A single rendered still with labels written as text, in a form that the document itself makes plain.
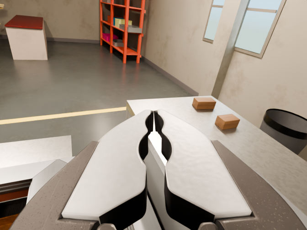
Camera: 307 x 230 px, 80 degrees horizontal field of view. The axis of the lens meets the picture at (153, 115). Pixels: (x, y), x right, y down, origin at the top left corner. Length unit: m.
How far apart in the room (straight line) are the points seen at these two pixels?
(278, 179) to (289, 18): 2.42
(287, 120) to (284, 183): 2.06
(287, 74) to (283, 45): 0.37
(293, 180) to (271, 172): 0.07
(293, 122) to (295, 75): 0.57
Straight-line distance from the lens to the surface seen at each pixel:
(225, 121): 0.95
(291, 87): 2.89
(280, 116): 2.82
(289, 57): 2.92
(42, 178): 0.92
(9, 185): 0.96
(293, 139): 2.42
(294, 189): 0.83
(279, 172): 0.87
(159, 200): 0.80
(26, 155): 1.22
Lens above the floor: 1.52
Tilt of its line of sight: 30 degrees down
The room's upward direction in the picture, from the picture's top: 9 degrees clockwise
